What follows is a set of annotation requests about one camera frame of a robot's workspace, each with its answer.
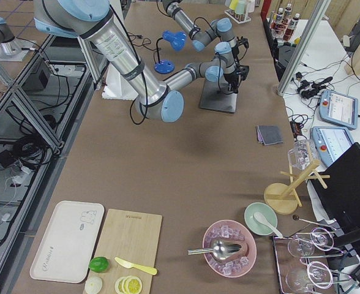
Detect white onion half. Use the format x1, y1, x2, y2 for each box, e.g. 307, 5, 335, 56
84, 276, 103, 294

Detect wine glass rack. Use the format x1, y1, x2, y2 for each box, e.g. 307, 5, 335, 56
272, 214, 359, 293

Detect bottles on side table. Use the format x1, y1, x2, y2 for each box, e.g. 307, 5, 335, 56
270, 2, 300, 42

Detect metal ice scoop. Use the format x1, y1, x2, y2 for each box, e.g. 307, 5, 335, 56
187, 239, 242, 262

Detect green lime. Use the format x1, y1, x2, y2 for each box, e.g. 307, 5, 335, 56
88, 257, 109, 273

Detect wooden cup tree stand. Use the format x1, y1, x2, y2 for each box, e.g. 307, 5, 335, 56
264, 159, 331, 215

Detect aluminium frame post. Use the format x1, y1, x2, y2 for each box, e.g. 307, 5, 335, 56
277, 0, 331, 96

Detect lemon slices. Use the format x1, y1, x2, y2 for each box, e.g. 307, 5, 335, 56
114, 276, 143, 294

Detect green ceramic bowl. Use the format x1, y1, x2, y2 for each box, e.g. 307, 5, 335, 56
244, 202, 277, 236

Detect wooden cutting board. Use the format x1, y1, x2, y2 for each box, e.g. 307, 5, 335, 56
88, 209, 162, 294

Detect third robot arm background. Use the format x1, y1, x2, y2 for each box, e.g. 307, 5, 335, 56
0, 17, 27, 62

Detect white ceramic spoon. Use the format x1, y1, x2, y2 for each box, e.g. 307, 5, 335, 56
253, 212, 283, 238

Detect grey folded cloth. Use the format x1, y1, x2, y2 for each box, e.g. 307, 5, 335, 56
256, 125, 283, 146

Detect clear glass mug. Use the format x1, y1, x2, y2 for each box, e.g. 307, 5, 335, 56
288, 140, 319, 170

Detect teach pendant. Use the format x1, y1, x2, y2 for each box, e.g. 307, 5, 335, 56
319, 90, 359, 130
311, 126, 354, 167

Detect pink bowl with ice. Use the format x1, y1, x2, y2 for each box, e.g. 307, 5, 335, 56
202, 220, 257, 278

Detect white plastic tray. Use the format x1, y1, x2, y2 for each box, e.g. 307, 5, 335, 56
29, 200, 105, 284

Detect yellow plastic knife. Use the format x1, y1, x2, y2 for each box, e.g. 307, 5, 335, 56
114, 257, 158, 276

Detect grey laptop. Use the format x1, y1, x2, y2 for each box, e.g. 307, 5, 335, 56
199, 78, 237, 113

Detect lower wine glass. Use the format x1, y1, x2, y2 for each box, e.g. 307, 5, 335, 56
285, 261, 333, 293

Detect black monitor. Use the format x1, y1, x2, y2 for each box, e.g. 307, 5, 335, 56
310, 143, 360, 233

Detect blue desk lamp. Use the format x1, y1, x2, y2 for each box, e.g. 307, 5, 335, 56
154, 29, 187, 74

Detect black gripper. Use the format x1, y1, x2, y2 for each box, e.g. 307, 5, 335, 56
223, 65, 249, 94
232, 36, 249, 65

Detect upper teach pendant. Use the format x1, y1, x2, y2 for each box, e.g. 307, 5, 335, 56
319, 90, 359, 130

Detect lower teach pendant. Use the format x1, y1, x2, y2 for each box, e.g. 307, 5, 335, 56
311, 126, 354, 167

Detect upper wine glass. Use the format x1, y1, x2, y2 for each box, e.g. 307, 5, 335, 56
288, 227, 334, 257

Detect cup rack with cups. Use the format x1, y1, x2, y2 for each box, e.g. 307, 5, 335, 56
224, 0, 255, 24

